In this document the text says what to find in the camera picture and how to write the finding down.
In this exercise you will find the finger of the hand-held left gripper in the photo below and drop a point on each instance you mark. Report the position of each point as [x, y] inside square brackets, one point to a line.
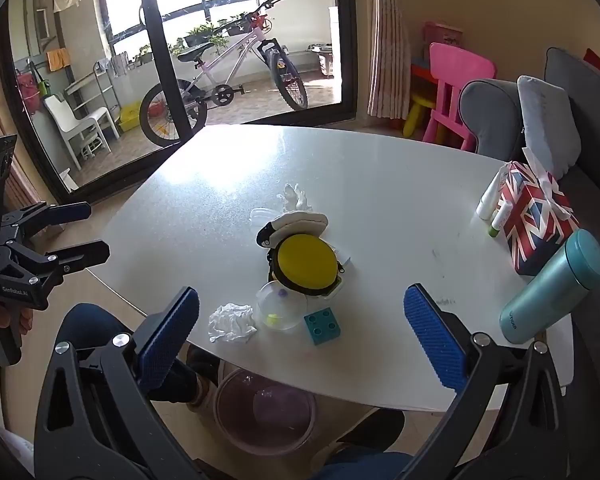
[87, 252]
[70, 212]

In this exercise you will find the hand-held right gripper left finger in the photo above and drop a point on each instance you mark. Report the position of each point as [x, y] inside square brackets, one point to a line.
[172, 330]

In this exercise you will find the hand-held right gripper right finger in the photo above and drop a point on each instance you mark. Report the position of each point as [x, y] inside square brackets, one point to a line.
[435, 340]

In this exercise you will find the white tissue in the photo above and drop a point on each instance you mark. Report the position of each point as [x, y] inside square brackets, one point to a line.
[232, 322]

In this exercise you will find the clear plastic capsule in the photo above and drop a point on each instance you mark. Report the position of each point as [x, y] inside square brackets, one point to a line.
[280, 305]

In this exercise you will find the teal building block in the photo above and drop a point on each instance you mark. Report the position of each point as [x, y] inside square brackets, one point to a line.
[322, 327]

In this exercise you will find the pink trash bin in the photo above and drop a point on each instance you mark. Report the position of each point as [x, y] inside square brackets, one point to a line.
[265, 410]

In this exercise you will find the clear plastic piece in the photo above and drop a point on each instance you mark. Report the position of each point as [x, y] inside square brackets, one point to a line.
[260, 215]

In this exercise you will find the yellow bee toy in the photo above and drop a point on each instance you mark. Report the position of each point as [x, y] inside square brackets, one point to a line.
[305, 260]

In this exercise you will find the person's left shoe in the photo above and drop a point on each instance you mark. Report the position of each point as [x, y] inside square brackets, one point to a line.
[205, 385]

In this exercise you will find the person's shoe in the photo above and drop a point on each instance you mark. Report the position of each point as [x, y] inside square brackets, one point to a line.
[205, 385]
[370, 430]

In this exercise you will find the white chair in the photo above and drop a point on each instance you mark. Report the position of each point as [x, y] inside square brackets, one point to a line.
[75, 125]

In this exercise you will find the person's right shoe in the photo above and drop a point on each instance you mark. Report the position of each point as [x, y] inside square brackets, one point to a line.
[370, 430]

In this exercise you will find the yellow crate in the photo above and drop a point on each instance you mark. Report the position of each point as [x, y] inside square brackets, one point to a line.
[130, 117]

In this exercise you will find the teal thermos bottle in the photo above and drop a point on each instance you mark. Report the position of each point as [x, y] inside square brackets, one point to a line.
[550, 290]

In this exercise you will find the red bag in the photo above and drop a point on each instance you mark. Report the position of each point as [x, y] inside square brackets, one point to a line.
[27, 92]

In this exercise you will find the metal rack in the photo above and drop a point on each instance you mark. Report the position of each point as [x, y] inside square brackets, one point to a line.
[105, 85]

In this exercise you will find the white tube green cap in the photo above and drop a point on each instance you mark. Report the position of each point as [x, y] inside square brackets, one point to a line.
[496, 222]

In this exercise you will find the person's right leg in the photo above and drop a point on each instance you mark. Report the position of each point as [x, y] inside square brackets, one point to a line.
[360, 467]

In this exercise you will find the orange cloth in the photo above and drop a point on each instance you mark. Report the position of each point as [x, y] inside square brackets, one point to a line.
[58, 60]

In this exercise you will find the flag print tissue box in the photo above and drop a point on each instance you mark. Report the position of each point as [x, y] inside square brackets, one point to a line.
[535, 220]

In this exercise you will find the crumpled clear plastic wrapper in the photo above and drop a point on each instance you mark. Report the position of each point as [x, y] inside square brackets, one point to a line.
[295, 197]

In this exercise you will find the white bicycle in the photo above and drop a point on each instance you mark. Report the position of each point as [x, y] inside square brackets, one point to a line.
[230, 67]

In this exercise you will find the row of potted plants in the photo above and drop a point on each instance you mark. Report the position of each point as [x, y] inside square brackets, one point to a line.
[205, 35]

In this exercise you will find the yellow plastic stool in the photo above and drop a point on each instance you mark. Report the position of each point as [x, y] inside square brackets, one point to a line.
[420, 110]

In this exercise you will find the grey sofa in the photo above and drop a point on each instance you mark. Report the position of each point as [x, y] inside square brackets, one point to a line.
[490, 115]

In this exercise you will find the grey pillow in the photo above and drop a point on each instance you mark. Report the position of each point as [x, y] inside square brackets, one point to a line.
[550, 125]

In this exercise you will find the pink plastic chair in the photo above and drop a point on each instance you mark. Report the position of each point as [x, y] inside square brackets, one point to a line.
[455, 85]

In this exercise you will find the red kids table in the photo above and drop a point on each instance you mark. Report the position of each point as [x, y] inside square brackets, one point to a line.
[420, 72]

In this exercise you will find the striped curtain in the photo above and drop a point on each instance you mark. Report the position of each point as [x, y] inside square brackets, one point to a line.
[390, 50]

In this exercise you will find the pink storage box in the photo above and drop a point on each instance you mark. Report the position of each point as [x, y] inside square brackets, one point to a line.
[442, 35]

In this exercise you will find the black sliding door frame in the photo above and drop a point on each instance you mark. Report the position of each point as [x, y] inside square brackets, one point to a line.
[165, 60]

